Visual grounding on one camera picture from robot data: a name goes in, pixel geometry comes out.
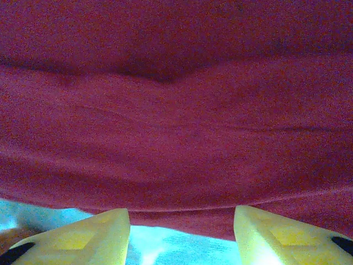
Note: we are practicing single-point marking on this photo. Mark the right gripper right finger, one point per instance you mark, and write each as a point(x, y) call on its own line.
point(286, 240)

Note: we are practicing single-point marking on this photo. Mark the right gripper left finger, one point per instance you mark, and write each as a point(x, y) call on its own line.
point(82, 240)

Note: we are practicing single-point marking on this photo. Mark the red t-shirt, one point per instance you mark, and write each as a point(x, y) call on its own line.
point(176, 110)

